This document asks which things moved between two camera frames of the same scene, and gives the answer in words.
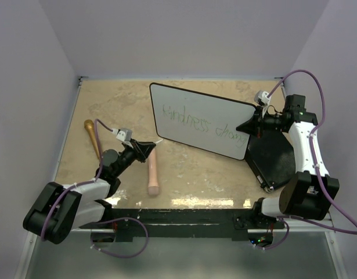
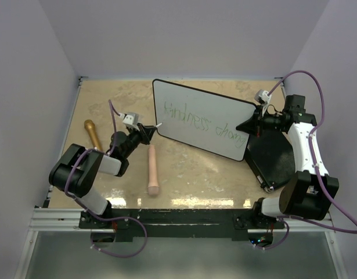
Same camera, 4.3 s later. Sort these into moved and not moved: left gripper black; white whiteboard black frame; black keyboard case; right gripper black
Moved: left gripper black
Not moved: white whiteboard black frame; right gripper black; black keyboard case
